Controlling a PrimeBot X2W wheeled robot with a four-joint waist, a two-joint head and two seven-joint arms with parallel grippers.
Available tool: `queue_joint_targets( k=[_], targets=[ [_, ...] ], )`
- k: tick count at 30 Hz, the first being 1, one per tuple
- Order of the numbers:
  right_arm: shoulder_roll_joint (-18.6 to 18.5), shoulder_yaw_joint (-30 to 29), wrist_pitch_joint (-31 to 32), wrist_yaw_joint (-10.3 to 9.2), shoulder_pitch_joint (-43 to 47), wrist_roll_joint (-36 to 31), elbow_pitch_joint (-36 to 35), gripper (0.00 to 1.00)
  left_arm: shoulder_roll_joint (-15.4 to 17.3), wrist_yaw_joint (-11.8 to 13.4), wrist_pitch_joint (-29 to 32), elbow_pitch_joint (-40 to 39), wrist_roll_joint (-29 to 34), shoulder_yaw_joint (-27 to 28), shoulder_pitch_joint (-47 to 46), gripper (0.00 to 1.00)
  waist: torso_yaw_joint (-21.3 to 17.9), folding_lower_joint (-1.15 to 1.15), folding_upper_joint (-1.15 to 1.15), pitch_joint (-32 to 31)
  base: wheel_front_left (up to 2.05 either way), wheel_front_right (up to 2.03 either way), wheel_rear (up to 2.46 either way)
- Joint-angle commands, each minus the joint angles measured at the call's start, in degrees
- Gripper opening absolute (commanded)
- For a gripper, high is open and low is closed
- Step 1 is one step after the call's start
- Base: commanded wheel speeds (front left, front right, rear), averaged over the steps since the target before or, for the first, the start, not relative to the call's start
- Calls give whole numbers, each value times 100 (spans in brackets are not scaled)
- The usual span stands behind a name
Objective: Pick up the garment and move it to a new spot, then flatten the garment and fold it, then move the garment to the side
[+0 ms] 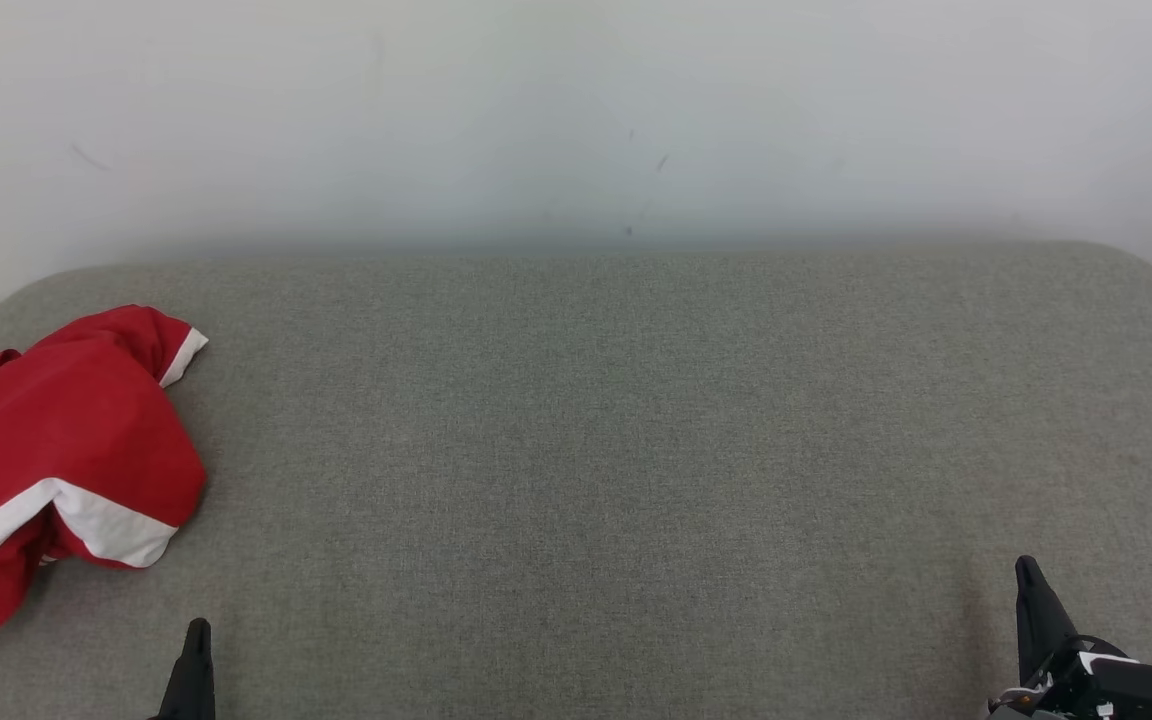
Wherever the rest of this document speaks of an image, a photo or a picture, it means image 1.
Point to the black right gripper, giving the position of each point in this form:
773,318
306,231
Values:
1146,695

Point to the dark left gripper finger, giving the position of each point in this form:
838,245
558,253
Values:
192,685

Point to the red shorts with white band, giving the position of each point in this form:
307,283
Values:
66,420

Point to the grey fabric sofa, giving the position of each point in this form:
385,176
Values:
636,480

